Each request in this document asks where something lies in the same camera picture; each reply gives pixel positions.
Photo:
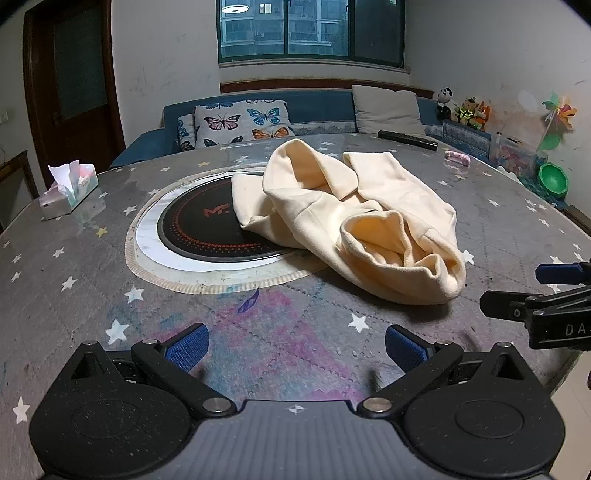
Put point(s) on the black remote control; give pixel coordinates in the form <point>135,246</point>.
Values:
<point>406,138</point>

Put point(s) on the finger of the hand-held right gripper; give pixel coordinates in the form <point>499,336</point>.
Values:
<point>561,273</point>
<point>503,305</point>

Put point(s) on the grey pillow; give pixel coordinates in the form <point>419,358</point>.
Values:
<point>385,110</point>

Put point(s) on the colourful pinwheel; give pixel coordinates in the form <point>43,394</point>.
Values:
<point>558,115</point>

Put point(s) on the green plastic bowl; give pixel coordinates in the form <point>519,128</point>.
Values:
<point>554,179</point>

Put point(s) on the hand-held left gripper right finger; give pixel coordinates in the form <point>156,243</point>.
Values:
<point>406,347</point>

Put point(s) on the window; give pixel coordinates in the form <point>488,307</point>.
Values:
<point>309,27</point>

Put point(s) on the orange plush toy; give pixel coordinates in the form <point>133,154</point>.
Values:
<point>482,115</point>

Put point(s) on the tissue box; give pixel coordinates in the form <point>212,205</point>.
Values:
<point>69,187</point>

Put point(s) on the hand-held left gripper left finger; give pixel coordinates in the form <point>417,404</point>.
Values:
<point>187,347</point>

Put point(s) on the large butterfly-print pillow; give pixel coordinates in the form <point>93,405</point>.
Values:
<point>240,121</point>

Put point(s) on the clear toy box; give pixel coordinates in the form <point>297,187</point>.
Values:
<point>515,154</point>

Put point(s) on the cream fleece garment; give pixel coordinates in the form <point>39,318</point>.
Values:
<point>392,194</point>

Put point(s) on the grey star-print tablecloth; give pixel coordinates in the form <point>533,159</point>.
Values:
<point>69,258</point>

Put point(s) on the small butterfly-print pillow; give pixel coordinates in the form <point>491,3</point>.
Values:
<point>185,133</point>

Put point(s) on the blue sofa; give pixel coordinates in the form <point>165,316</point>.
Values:
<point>314,108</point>

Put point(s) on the black round induction cooktop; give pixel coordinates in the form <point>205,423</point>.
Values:
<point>203,226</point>

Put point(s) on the dark wooden door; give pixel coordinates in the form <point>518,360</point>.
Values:
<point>78,78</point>

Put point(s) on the wooden chair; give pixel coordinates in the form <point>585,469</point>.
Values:
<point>14,180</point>

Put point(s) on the small pink object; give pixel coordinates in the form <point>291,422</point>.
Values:
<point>457,158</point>

